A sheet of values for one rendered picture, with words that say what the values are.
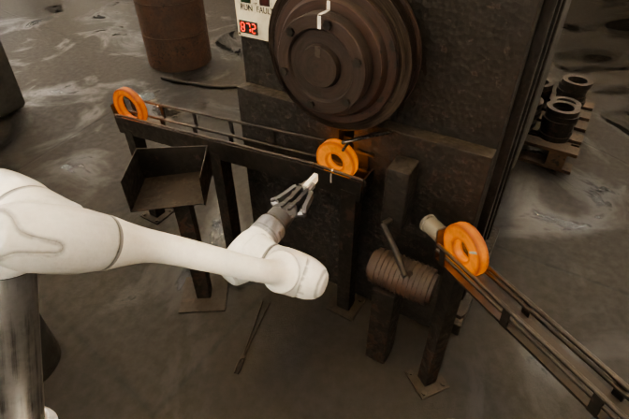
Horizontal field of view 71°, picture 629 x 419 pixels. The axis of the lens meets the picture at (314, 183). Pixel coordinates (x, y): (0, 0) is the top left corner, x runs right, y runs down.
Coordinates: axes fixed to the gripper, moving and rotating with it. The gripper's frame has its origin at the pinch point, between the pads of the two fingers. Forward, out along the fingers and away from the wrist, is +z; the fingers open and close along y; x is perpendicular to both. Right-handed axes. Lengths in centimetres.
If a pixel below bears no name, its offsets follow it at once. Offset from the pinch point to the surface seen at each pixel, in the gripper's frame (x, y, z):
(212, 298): -73, -45, -19
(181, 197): -13, -46, -16
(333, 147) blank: 3.3, -0.5, 15.9
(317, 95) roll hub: 26.7, -1.1, 8.7
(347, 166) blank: -2.6, 5.2, 15.2
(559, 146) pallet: -76, 68, 170
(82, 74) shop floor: -85, -313, 108
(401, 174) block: 3.2, 24.7, 13.5
